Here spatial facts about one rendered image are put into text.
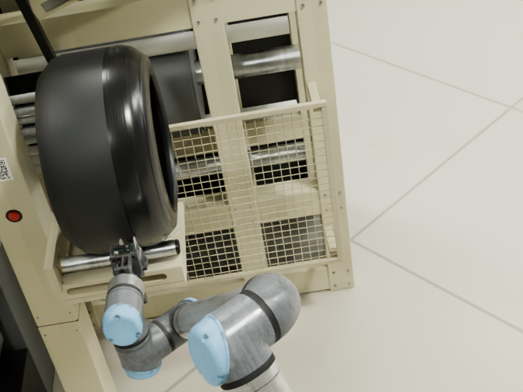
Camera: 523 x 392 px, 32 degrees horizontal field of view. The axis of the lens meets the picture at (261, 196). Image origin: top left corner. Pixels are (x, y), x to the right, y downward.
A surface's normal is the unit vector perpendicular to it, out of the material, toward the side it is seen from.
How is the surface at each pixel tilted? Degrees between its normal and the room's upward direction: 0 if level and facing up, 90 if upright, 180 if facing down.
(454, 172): 0
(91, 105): 30
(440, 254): 0
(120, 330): 77
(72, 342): 90
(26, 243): 90
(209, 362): 83
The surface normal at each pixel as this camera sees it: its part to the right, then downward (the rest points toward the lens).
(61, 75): -0.12, -0.68
